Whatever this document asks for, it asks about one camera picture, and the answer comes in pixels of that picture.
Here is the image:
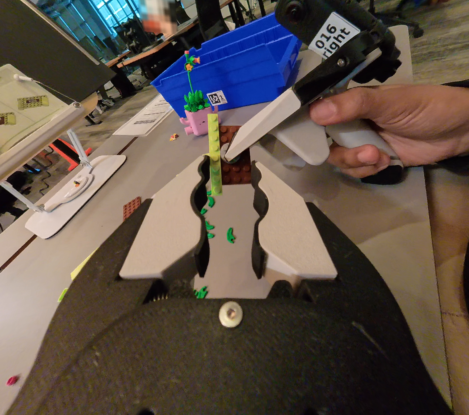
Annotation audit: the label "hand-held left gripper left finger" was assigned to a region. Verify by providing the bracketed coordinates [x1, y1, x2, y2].
[119, 155, 211, 296]

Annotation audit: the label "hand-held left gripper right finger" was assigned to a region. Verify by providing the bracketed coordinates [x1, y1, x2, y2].
[251, 161, 338, 297]

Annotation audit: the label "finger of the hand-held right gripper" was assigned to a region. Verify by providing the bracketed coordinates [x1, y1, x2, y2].
[224, 88, 305, 161]

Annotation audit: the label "grey round plate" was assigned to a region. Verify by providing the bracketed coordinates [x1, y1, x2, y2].
[219, 143, 243, 166]

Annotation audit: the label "building instruction booklet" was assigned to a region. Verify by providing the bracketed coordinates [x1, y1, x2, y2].
[0, 64, 72, 155]

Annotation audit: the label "person's right hand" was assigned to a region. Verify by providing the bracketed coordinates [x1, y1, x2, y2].
[309, 84, 469, 179]

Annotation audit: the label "large brown studded plate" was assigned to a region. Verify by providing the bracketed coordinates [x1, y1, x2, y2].
[122, 197, 143, 221]

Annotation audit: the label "blue storage bin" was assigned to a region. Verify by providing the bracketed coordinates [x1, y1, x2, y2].
[150, 12, 303, 119]

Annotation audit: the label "pile of green leaf pieces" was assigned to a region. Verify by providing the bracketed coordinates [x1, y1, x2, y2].
[194, 191, 237, 299]

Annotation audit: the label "pink pig planter toy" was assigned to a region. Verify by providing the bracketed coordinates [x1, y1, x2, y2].
[180, 49, 220, 137]

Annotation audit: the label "white book stand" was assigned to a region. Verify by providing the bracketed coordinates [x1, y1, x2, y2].
[0, 74, 127, 240]

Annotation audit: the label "laminated paper sheet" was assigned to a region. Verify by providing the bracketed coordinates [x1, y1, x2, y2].
[113, 94, 173, 137]

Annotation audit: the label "black office chair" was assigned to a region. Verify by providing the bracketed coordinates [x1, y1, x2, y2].
[190, 0, 229, 43]

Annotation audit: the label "red plastic object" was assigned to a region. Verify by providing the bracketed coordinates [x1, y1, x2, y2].
[38, 138, 92, 181]

